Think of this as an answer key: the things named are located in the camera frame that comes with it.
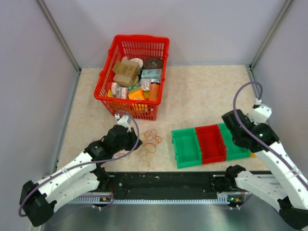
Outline orange yellow sticky notes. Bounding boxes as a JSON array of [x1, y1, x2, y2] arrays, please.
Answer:
[[128, 87, 146, 101]]

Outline green plastic bin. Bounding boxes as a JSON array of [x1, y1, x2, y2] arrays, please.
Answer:
[[171, 128, 202, 169], [218, 123, 251, 161]]

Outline orange bottle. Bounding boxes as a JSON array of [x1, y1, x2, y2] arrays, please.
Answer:
[[149, 82, 160, 101]]

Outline right green plastic bin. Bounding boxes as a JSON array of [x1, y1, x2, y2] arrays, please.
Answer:
[[218, 123, 251, 161]]

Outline grey slotted cable duct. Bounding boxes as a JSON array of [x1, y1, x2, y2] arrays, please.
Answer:
[[72, 193, 229, 205]]

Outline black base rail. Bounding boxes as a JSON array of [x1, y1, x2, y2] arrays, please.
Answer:
[[109, 171, 240, 200]]

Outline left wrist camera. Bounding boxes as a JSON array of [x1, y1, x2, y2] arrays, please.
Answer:
[[115, 113, 132, 132]]

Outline white tissue pack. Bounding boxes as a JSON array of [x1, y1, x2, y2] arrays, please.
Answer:
[[113, 152, 126, 158]]

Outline teal snack box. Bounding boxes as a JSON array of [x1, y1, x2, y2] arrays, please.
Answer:
[[141, 68, 162, 79]]

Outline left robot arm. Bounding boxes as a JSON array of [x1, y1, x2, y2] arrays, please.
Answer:
[[18, 124, 142, 227]]

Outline small brown cardboard box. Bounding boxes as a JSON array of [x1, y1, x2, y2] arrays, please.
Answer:
[[113, 74, 136, 87]]

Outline yellow and red wires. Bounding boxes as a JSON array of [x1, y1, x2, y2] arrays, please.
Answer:
[[136, 129, 162, 174]]

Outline left green plastic bin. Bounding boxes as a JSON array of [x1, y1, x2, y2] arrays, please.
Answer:
[[171, 128, 202, 169]]

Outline silver foil snack pack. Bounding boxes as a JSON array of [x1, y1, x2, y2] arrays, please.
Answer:
[[140, 78, 161, 91]]

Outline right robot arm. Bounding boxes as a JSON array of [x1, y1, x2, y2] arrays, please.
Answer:
[[214, 105, 308, 230]]

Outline pink wrapped snack pack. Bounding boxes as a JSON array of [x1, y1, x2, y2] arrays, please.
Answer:
[[111, 82, 128, 99]]

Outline red plastic shopping basket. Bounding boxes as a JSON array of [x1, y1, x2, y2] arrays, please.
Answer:
[[93, 35, 170, 120]]

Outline red plastic bin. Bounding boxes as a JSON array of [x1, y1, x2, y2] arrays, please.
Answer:
[[195, 124, 227, 165]]

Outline white round plate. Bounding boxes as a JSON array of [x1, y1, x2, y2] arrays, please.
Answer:
[[121, 56, 143, 68]]

